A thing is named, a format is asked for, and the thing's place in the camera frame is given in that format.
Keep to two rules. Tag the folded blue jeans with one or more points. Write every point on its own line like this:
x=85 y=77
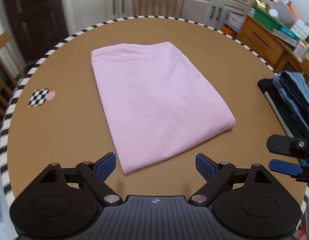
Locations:
x=297 y=92

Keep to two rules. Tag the dark brown wooden door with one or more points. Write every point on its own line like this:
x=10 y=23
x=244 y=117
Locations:
x=34 y=17

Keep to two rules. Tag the white jar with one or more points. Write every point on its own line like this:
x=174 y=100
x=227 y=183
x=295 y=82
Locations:
x=273 y=13

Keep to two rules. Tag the green box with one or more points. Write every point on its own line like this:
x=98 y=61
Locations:
x=267 y=20

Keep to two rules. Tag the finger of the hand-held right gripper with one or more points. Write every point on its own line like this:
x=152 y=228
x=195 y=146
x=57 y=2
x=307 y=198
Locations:
x=284 y=167
x=282 y=145

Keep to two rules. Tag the gold packet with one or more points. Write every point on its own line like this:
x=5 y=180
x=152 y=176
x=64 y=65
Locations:
x=261 y=5

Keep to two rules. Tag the pink and white t-shirt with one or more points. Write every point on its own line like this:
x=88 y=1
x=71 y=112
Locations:
x=157 y=100

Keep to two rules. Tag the folded dark green garment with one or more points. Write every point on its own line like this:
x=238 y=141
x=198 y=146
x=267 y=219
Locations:
x=292 y=122

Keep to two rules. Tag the teal flat box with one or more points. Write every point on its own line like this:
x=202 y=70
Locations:
x=287 y=35

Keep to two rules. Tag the folded black garment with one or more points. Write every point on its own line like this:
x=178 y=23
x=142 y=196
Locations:
x=267 y=86

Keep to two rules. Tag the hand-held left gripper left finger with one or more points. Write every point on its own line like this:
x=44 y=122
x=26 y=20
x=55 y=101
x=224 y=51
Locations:
x=107 y=166

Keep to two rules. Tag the white cabinet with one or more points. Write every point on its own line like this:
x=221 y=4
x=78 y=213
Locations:
x=89 y=2

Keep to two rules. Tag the checkered marker sticker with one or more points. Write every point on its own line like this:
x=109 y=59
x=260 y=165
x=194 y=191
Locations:
x=38 y=97

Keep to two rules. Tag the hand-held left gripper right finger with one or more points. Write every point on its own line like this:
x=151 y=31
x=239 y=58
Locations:
x=204 y=166

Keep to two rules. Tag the wooden sideboard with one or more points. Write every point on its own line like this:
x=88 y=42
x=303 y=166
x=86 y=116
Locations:
x=262 y=42

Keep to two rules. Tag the white and orange bag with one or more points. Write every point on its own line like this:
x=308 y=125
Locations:
x=284 y=8

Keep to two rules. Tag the white cardboard box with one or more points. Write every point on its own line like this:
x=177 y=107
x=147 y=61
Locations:
x=304 y=48
x=303 y=28

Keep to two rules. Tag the white boxes stack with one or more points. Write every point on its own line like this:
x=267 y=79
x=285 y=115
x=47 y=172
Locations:
x=234 y=20

